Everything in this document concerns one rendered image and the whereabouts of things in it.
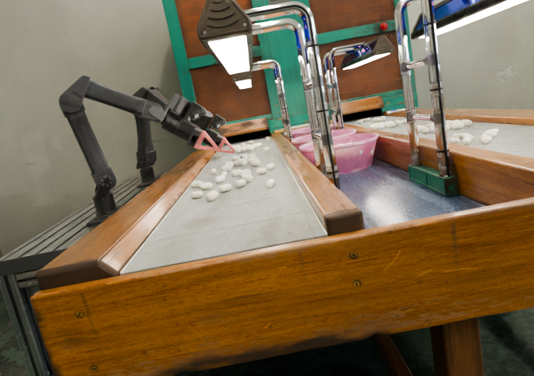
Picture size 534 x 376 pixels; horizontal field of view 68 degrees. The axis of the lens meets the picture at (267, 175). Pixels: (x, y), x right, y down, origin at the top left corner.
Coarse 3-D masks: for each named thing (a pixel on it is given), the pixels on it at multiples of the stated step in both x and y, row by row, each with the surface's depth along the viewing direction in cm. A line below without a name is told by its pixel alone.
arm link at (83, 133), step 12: (60, 108) 123; (84, 108) 122; (72, 120) 121; (84, 120) 122; (84, 132) 123; (84, 144) 123; (96, 144) 125; (84, 156) 125; (96, 156) 125; (96, 168) 125; (108, 168) 126; (96, 180) 125
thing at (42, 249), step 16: (128, 192) 172; (80, 208) 155; (64, 224) 130; (80, 224) 126; (32, 240) 117; (48, 240) 113; (64, 240) 109; (16, 256) 102; (32, 256) 101; (48, 256) 101; (0, 272) 101; (16, 272) 101
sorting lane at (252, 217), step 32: (224, 160) 164; (224, 192) 98; (256, 192) 91; (288, 192) 85; (160, 224) 79; (192, 224) 74; (224, 224) 70; (256, 224) 67; (288, 224) 63; (320, 224) 60; (160, 256) 60; (192, 256) 57
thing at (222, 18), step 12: (216, 0) 55; (228, 0) 56; (204, 12) 56; (216, 12) 56; (228, 12) 56; (240, 12) 56; (204, 24) 56; (216, 24) 56; (228, 24) 56; (240, 24) 56; (204, 36) 56; (216, 36) 56; (228, 36) 57; (240, 36) 59; (252, 36) 62; (252, 48) 76; (216, 60) 82; (252, 60) 95; (228, 72) 111
